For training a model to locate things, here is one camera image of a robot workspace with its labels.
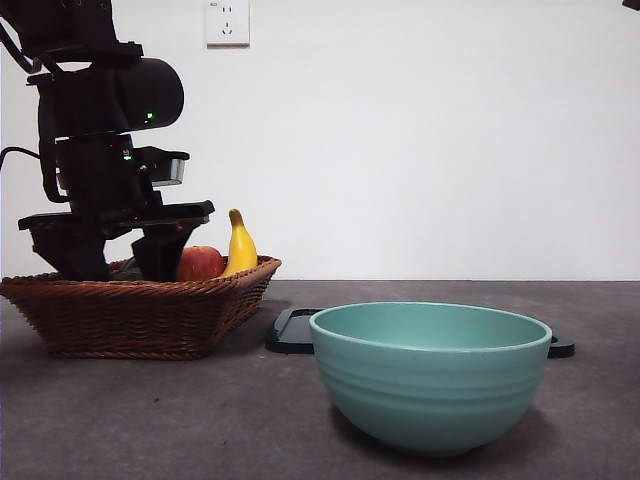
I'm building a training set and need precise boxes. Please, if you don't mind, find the red yellow apple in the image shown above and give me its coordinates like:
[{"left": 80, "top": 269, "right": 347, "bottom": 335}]
[{"left": 176, "top": 245, "right": 227, "bottom": 282}]

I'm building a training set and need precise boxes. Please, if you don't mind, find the black rectangular tray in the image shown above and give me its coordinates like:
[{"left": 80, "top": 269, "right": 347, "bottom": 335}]
[{"left": 264, "top": 307, "right": 577, "bottom": 359}]

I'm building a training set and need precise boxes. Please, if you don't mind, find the teal ribbed bowl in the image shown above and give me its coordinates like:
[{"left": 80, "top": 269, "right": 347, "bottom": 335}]
[{"left": 308, "top": 301, "right": 553, "bottom": 457}]

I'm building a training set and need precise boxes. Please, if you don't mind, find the white wall power socket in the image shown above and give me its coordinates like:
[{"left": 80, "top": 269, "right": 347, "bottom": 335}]
[{"left": 206, "top": 0, "right": 251, "bottom": 49}]

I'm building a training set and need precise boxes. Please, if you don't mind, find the brown wicker basket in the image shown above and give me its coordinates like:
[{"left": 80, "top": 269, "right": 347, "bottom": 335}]
[{"left": 0, "top": 255, "right": 283, "bottom": 360}]

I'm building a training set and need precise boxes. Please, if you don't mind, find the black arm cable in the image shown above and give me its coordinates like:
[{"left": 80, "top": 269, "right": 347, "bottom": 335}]
[{"left": 0, "top": 145, "right": 46, "bottom": 174}]

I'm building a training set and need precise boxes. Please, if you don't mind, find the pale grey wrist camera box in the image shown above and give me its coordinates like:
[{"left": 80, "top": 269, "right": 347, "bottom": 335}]
[{"left": 133, "top": 146, "right": 192, "bottom": 189}]

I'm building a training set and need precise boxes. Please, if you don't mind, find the yellow banana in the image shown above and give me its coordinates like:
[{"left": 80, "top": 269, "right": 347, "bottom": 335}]
[{"left": 219, "top": 208, "right": 259, "bottom": 279}]

